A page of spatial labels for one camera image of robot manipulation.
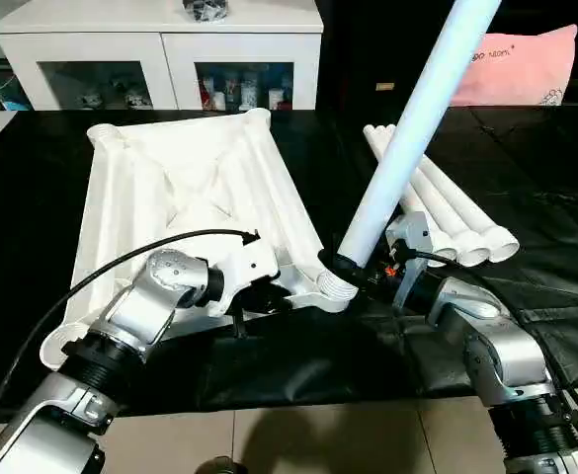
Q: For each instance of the white plastic table top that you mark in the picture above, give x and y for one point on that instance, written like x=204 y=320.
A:
x=190 y=188

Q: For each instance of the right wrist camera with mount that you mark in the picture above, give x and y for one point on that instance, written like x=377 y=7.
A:
x=412 y=237

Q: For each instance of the white plastic table leg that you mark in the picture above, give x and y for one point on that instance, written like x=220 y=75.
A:
x=429 y=225
x=447 y=217
x=468 y=212
x=417 y=109

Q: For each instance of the dark ornament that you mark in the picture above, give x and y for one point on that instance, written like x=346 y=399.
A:
x=206 y=9

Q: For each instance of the black furniture with yellow label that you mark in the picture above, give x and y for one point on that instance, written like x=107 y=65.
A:
x=368 y=49

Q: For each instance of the white cabinet with glass doors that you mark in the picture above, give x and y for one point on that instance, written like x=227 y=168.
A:
x=170 y=59

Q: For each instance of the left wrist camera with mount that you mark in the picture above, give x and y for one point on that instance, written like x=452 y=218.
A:
x=247 y=262

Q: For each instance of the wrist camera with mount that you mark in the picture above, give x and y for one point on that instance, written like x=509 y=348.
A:
x=412 y=237
x=247 y=262

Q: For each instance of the black work mat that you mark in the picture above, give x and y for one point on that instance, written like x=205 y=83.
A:
x=298 y=365

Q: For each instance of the pink pillow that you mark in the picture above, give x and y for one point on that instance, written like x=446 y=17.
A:
x=521 y=69

